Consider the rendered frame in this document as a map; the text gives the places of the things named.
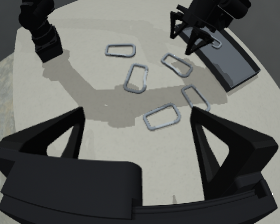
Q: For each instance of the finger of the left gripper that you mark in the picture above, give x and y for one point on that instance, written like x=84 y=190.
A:
x=193 y=38
x=173 y=17

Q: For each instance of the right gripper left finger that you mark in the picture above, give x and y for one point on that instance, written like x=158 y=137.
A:
x=37 y=138

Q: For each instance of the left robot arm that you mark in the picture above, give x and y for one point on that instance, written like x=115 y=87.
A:
x=34 y=12

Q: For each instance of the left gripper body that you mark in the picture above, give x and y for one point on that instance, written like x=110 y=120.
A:
x=197 y=11

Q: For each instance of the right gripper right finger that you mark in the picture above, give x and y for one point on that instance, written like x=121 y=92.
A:
x=249 y=151

